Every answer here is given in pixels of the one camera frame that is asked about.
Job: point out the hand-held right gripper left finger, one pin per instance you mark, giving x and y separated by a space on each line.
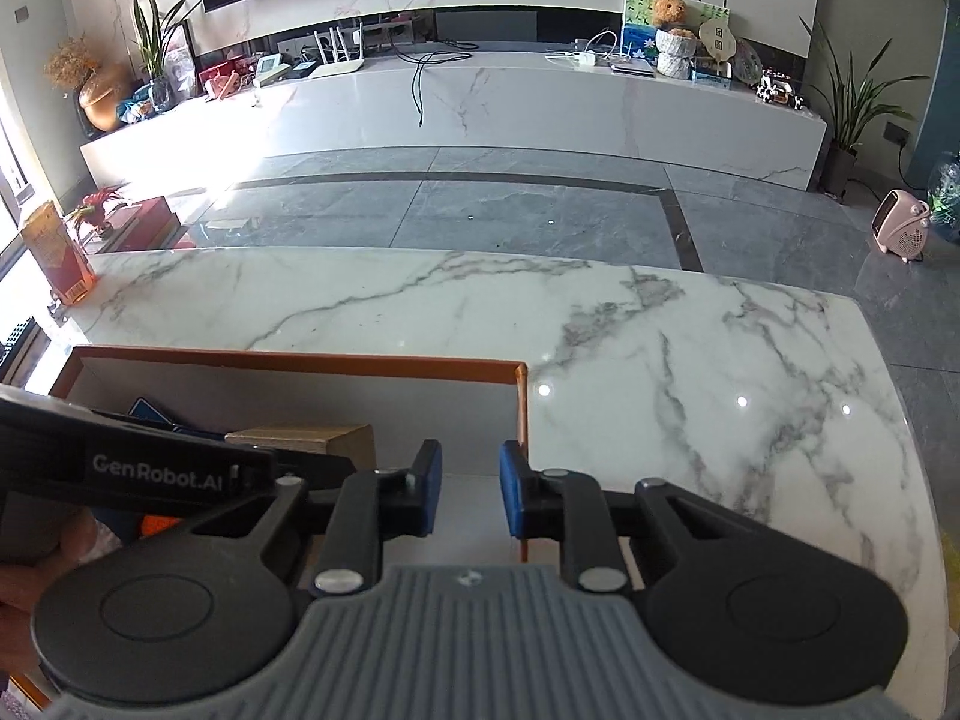
427 487

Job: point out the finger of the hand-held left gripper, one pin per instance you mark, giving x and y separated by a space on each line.
315 463

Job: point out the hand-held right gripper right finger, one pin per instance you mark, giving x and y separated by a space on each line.
514 491

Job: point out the tan box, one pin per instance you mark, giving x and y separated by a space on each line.
315 439

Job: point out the blue card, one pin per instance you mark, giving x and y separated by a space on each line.
169 416

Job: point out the orange cardboard box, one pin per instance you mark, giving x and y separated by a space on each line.
300 397

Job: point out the person's left hand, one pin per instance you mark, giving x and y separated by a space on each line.
19 600

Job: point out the orange drink bottle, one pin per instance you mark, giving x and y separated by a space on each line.
56 255

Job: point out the red flat box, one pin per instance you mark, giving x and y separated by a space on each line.
146 221

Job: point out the small red potted plant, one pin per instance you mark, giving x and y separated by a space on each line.
97 206

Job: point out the blue snack bag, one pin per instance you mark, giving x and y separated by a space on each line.
139 105

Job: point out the golden vase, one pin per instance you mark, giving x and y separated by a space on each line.
105 101

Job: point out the white marble TV cabinet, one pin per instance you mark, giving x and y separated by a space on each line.
525 112

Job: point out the red gift box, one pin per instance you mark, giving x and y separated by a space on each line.
221 79

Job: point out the white router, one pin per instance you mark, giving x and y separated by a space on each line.
337 69

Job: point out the white monitor device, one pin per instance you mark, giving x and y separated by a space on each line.
270 67

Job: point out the clear plastic bag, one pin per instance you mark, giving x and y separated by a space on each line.
182 67

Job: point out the dried flowers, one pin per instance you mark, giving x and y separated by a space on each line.
71 64

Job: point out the orchid plant in glass vase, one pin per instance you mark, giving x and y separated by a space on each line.
154 45

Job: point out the white charger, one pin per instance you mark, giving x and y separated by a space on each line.
585 58

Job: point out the grey tablet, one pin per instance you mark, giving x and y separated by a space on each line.
634 69

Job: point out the pink heater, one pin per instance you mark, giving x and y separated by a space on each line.
900 229

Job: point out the black white cow toy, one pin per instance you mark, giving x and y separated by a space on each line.
780 88

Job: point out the green painting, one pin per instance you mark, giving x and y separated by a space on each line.
636 22

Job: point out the decorative plate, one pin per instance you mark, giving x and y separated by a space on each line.
748 61

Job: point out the wooden fan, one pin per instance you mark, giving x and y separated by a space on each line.
715 41

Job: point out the brown teddy bear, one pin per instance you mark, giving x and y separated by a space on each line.
667 13

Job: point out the long-leaf potted plant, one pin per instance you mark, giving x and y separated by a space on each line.
855 105

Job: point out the wall outlet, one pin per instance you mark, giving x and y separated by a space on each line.
897 135

